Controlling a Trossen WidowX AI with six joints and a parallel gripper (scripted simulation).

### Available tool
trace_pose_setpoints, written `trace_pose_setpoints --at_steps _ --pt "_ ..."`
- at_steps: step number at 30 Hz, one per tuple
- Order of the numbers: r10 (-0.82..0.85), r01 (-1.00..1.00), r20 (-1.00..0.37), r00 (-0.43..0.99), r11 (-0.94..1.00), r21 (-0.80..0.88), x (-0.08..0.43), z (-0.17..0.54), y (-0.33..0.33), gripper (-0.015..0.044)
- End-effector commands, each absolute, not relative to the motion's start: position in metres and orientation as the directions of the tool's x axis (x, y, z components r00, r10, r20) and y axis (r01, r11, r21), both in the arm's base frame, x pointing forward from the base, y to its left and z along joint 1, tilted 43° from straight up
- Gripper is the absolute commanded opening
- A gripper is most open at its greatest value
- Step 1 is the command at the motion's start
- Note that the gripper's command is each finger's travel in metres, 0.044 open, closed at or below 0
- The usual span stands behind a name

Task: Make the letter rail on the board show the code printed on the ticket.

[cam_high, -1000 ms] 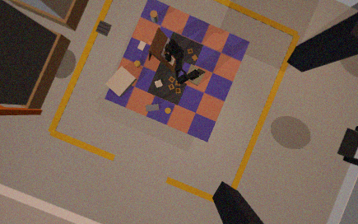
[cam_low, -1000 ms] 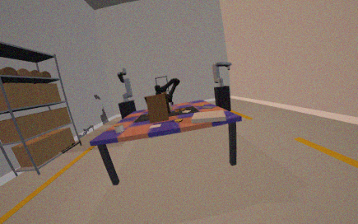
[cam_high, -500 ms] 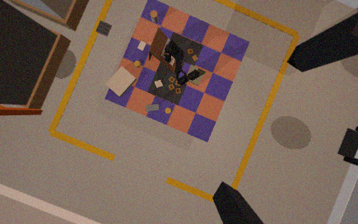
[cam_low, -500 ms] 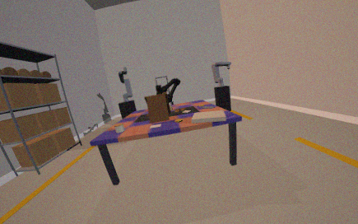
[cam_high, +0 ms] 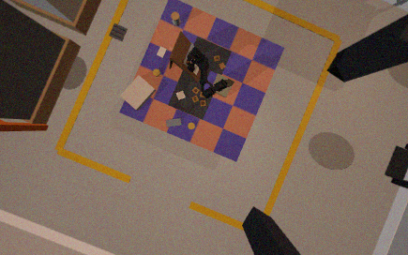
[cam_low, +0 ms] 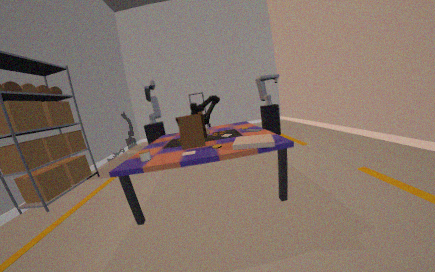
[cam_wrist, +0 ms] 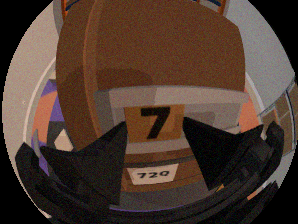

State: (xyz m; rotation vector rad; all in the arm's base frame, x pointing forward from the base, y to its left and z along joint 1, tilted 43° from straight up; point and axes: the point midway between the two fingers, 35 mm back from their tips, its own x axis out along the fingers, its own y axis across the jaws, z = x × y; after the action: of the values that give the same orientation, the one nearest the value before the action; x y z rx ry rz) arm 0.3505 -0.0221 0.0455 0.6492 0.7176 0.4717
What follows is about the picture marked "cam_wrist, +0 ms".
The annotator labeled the beige paper ticket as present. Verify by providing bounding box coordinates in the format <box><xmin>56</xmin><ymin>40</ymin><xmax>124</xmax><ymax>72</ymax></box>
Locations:
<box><xmin>128</xmin><ymin>164</ymin><xmax>178</xmax><ymax>185</ymax></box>

